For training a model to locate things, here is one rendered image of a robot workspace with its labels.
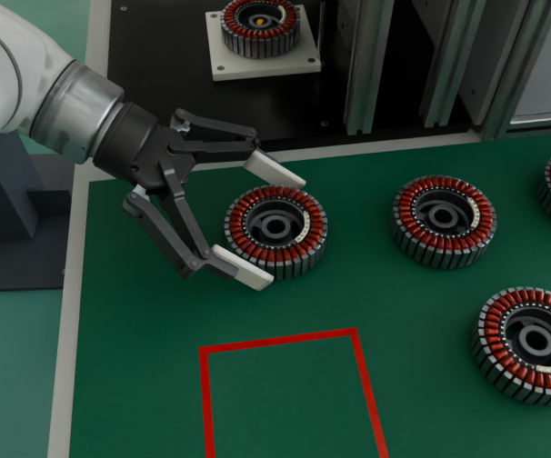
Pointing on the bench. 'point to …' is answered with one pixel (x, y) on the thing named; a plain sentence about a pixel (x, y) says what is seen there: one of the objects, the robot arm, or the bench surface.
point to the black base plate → (405, 94)
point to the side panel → (539, 75)
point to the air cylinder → (346, 19)
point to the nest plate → (232, 68)
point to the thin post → (321, 32)
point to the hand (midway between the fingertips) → (275, 229)
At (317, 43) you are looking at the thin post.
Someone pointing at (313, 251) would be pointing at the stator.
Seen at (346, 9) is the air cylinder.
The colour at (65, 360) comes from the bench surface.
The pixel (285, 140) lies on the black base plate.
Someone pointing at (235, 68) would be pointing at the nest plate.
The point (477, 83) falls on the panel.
